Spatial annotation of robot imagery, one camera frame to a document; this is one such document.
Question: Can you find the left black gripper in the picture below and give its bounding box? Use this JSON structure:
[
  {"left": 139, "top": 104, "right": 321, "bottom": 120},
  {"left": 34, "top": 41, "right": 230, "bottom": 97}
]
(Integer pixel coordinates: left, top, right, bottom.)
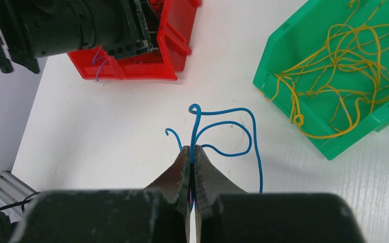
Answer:
[{"left": 0, "top": 0, "right": 160, "bottom": 74}]

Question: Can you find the green bin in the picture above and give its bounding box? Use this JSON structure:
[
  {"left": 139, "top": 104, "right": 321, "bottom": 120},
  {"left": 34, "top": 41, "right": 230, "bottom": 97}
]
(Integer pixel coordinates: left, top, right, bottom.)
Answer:
[{"left": 253, "top": 1, "right": 389, "bottom": 160}]

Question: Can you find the red double bin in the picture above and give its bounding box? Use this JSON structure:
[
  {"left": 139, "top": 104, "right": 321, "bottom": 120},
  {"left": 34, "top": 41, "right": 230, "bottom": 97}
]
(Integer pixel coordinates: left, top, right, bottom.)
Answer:
[{"left": 68, "top": 0, "right": 202, "bottom": 80}]

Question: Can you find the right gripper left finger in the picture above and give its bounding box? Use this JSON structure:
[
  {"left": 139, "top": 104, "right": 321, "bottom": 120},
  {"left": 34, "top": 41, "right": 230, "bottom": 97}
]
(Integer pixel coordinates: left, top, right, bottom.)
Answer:
[{"left": 10, "top": 146, "right": 190, "bottom": 242}]

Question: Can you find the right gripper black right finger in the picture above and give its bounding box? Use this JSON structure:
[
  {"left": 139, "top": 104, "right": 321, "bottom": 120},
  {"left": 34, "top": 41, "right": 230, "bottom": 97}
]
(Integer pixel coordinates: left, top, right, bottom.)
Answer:
[{"left": 192, "top": 146, "right": 365, "bottom": 242}]

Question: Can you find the blue wire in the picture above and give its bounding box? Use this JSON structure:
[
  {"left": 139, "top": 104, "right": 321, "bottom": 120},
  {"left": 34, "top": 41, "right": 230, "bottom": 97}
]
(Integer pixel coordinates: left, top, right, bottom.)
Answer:
[
  {"left": 165, "top": 103, "right": 264, "bottom": 202},
  {"left": 92, "top": 47, "right": 109, "bottom": 82}
]

